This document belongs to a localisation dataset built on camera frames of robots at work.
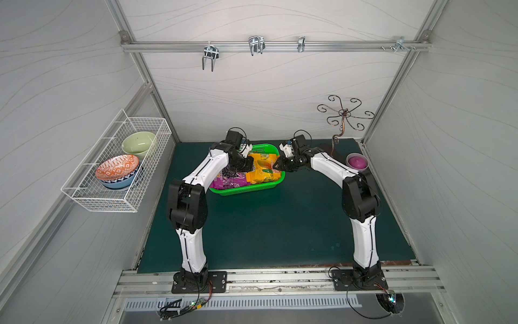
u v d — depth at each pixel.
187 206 0.51
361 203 0.56
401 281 0.75
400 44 0.77
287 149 0.91
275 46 0.78
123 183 0.57
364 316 0.65
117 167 0.64
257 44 0.76
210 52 0.78
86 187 0.58
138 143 0.73
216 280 0.74
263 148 1.07
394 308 0.71
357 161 1.04
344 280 0.73
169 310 0.69
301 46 0.78
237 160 0.78
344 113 0.89
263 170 0.93
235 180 0.91
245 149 0.80
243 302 0.70
